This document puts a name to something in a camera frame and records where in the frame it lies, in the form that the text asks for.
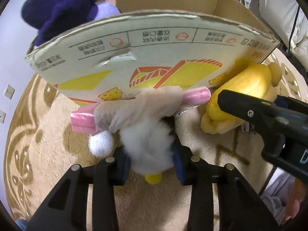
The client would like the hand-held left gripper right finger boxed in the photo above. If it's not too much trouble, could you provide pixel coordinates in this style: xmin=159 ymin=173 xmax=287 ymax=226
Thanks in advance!
xmin=172 ymin=135 xmax=281 ymax=231

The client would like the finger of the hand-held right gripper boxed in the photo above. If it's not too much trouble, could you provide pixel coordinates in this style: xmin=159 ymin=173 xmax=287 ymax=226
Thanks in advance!
xmin=217 ymin=90 xmax=287 ymax=136

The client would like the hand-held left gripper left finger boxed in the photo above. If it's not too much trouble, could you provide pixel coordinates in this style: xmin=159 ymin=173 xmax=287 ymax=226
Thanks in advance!
xmin=25 ymin=147 xmax=132 ymax=231

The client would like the yellow plush toy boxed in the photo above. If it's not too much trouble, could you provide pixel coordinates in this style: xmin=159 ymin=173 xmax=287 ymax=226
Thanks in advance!
xmin=200 ymin=59 xmax=283 ymax=134

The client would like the white and black plush toy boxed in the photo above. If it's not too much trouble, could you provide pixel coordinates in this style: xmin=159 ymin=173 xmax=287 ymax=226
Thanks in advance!
xmin=88 ymin=117 xmax=176 ymax=185

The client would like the cardboard box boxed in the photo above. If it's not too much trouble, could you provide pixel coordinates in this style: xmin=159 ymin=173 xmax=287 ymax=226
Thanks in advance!
xmin=25 ymin=0 xmax=281 ymax=111

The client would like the purple-haired plush doll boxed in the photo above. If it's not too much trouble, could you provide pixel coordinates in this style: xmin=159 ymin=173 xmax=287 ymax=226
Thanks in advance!
xmin=20 ymin=0 xmax=122 ymax=48

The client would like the person's right hand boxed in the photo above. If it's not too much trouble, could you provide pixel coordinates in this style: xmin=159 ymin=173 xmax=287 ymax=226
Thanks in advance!
xmin=285 ymin=179 xmax=304 ymax=221

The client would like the pink wrapped roll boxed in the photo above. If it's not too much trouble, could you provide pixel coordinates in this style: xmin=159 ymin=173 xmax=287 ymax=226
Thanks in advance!
xmin=70 ymin=88 xmax=212 ymax=136

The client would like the person's lilac fuzzy clothing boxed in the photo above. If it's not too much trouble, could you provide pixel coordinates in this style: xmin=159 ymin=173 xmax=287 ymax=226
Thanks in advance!
xmin=261 ymin=173 xmax=298 ymax=226

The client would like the beige floral printed blanket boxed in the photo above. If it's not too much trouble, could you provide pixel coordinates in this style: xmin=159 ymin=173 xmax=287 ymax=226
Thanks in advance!
xmin=3 ymin=46 xmax=308 ymax=231

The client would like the white fabric cover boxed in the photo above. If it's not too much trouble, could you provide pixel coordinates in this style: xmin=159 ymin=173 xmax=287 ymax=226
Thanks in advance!
xmin=259 ymin=0 xmax=308 ymax=72

